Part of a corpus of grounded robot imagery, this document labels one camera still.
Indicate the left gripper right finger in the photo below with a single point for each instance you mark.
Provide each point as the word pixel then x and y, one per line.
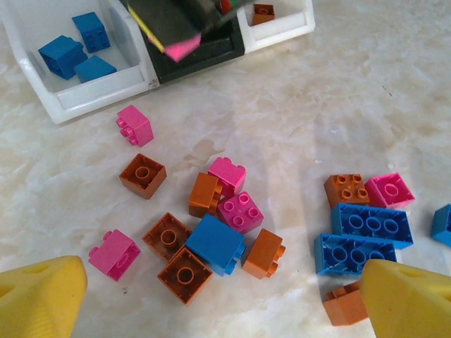
pixel 405 303

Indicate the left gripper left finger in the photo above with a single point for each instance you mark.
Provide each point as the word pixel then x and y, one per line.
pixel 35 303

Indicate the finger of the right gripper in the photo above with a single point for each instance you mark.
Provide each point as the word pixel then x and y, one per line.
pixel 169 21

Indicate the pink square lego brick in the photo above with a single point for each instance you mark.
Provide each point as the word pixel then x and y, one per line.
pixel 239 213
pixel 225 172
pixel 135 125
pixel 112 253
pixel 183 49
pixel 389 190

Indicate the orange square lego brick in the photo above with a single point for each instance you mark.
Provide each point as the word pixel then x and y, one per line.
pixel 343 306
pixel 185 276
pixel 202 197
pixel 347 192
pixel 142 176
pixel 262 255
pixel 263 14
pixel 165 236

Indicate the black plastic container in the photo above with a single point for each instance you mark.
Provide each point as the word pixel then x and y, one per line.
pixel 197 68

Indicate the white plastic container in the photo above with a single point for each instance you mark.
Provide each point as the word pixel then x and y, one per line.
pixel 98 95
pixel 282 33

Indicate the blue long lego brick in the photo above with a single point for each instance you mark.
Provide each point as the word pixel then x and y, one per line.
pixel 352 255
pixel 373 223

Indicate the blue square lego brick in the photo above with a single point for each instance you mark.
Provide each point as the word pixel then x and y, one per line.
pixel 95 69
pixel 215 243
pixel 442 225
pixel 91 33
pixel 63 56

